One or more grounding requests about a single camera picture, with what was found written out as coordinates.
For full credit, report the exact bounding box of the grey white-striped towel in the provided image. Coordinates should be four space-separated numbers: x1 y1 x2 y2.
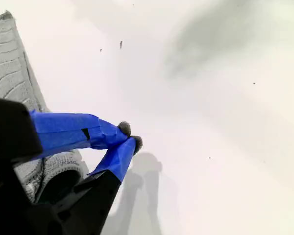
0 9 90 204

